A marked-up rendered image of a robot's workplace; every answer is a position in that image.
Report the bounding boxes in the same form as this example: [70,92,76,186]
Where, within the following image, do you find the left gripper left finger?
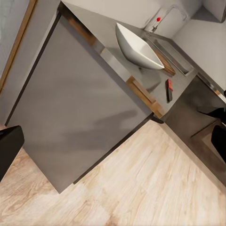
[0,125,24,181]

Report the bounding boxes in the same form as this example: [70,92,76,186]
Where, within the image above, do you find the bowl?
[115,23,164,70]

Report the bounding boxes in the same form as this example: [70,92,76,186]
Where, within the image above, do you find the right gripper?
[197,107,226,123]

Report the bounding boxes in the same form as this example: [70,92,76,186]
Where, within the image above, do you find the cutting board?
[152,49,176,75]

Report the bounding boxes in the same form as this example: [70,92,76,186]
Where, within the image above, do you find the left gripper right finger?
[211,125,226,163]

